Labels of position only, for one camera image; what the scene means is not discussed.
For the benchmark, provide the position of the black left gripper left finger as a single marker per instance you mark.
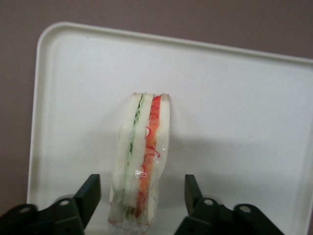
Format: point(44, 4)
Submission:
point(61, 215)

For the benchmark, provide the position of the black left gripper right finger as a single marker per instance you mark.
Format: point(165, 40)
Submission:
point(215, 218)

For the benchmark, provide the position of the triangle sandwich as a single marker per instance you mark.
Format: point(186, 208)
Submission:
point(141, 147)

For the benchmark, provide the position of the cream plastic tray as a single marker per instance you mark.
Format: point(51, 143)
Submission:
point(220, 110)

